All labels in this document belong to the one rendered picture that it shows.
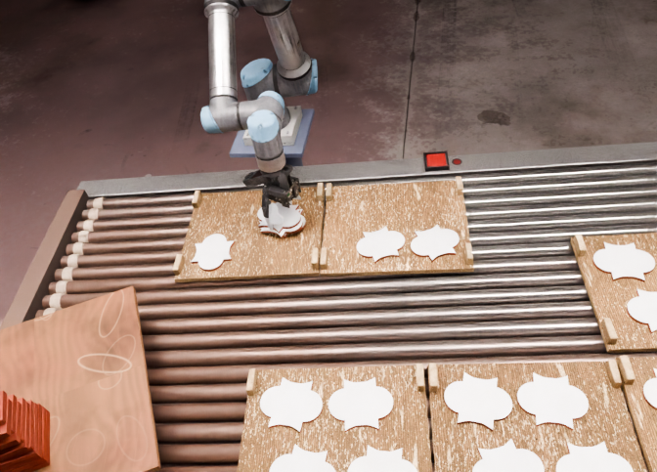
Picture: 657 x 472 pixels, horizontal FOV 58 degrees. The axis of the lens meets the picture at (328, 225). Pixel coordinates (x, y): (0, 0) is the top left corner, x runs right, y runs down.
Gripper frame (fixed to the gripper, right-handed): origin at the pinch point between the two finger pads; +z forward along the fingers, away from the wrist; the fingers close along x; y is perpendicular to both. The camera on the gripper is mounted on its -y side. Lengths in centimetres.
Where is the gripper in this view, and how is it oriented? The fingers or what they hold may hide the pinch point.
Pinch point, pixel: (279, 215)
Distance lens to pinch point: 175.1
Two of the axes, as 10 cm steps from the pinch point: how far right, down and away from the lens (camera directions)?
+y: 8.8, 2.5, -3.9
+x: 4.5, -6.8, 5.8
